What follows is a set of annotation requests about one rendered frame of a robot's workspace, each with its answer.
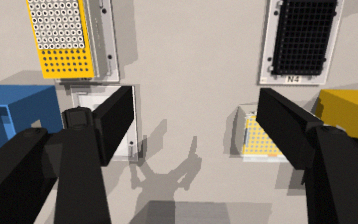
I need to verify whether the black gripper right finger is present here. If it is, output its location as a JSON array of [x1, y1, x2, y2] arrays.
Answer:
[[256, 88, 358, 224]]

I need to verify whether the blue open-top bin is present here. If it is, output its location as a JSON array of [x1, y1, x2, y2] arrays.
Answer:
[[0, 85, 63, 147]]

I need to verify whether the yellow bin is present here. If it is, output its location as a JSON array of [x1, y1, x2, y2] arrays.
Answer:
[[315, 89, 358, 137]]

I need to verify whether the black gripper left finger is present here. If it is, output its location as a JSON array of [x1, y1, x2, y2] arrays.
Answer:
[[0, 86, 134, 224]]

